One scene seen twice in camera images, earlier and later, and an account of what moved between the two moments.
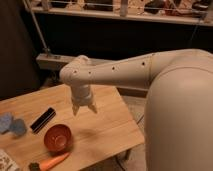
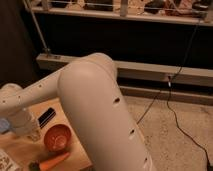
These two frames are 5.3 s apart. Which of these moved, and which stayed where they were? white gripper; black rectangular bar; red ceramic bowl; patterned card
Moved: white gripper
Stayed: black rectangular bar; patterned card; red ceramic bowl
